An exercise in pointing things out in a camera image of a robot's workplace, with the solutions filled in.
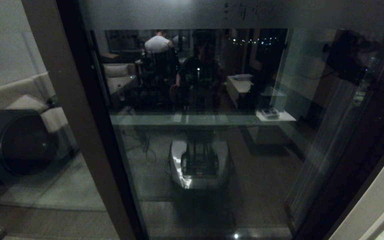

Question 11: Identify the brown framed sliding glass door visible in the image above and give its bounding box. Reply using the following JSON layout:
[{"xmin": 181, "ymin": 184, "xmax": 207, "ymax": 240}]
[{"xmin": 75, "ymin": 0, "xmax": 384, "ymax": 240}]

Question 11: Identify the dark brown door jamb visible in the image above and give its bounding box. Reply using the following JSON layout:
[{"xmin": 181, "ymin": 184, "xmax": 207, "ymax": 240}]
[{"xmin": 312, "ymin": 123, "xmax": 384, "ymax": 240}]

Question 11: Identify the grey rug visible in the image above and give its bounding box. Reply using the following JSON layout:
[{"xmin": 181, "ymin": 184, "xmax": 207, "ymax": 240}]
[{"xmin": 0, "ymin": 152, "xmax": 107, "ymax": 212}]

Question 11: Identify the beige sofa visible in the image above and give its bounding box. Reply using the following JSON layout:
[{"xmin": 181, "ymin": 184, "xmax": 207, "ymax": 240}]
[{"xmin": 0, "ymin": 73, "xmax": 79, "ymax": 160}]

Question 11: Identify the beige sofa cushion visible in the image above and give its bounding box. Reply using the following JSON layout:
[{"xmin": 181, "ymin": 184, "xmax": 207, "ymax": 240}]
[{"xmin": 7, "ymin": 94, "xmax": 51, "ymax": 112}]

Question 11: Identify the brown fixed door frame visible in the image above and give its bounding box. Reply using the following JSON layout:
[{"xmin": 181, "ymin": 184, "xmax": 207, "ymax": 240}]
[{"xmin": 21, "ymin": 0, "xmax": 146, "ymax": 240}]

